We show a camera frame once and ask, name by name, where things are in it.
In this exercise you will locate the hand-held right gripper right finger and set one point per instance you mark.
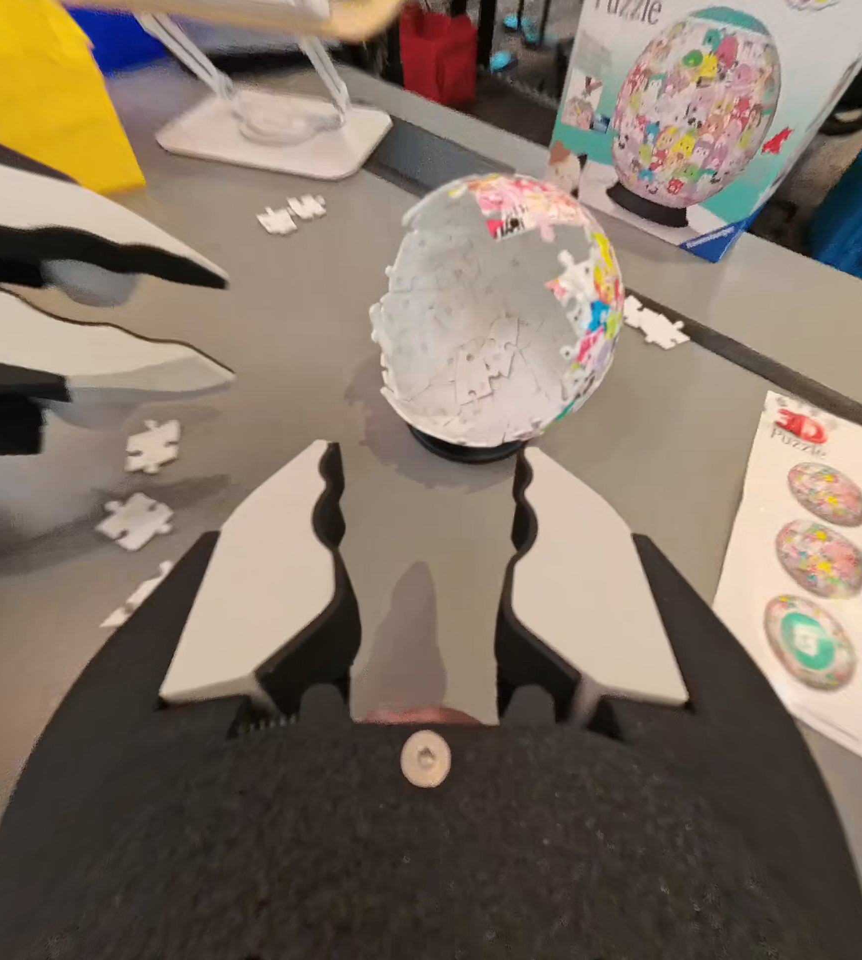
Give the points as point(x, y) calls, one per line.
point(596, 600)

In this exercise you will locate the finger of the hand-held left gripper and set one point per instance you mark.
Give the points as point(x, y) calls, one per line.
point(41, 330)
point(41, 210)

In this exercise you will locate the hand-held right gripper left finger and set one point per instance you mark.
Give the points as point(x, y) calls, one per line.
point(259, 600)

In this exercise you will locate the black ball stand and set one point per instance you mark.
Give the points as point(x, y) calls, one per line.
point(468, 444)

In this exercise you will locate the colourful puzzle ball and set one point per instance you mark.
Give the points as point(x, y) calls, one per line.
point(476, 315)

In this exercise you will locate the white puzzle piece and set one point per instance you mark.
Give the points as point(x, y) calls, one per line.
point(635, 311)
point(668, 332)
point(308, 207)
point(277, 222)
point(154, 446)
point(139, 596)
point(134, 521)

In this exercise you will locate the puzzle instruction leaflet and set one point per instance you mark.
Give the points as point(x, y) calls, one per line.
point(836, 600)

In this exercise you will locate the teal puzzle box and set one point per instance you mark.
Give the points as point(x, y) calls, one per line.
point(701, 105)

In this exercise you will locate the blue object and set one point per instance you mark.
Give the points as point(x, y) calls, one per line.
point(116, 38)

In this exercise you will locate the white stand base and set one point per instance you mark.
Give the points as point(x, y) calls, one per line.
point(266, 117)

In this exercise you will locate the black mat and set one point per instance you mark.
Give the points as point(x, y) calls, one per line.
point(461, 158)

